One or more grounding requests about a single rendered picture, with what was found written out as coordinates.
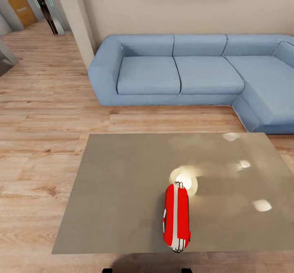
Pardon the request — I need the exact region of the radio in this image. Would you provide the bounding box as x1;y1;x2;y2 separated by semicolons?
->
163;181;191;253

